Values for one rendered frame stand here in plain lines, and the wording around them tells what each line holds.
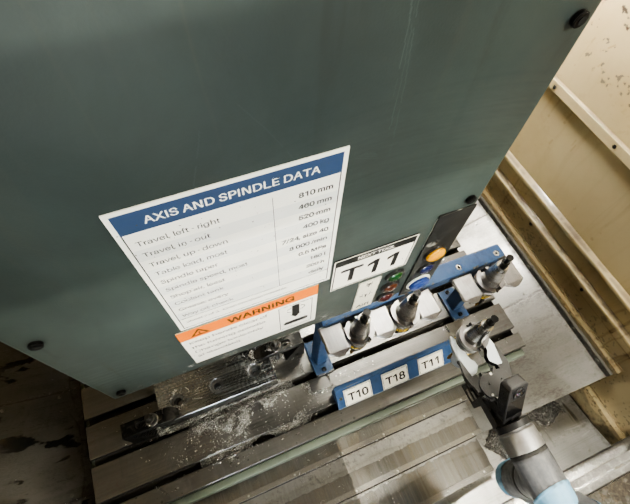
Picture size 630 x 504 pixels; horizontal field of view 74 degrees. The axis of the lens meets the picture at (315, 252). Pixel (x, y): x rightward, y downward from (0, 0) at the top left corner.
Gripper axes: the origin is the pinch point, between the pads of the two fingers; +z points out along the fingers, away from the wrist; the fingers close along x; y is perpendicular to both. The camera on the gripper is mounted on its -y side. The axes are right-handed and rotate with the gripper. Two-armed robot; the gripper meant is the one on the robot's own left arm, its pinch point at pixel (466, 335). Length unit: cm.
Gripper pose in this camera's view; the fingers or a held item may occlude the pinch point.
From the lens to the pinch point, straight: 99.3
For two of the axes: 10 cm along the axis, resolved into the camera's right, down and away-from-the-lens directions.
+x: 9.2, -3.0, 2.3
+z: -3.8, -8.2, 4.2
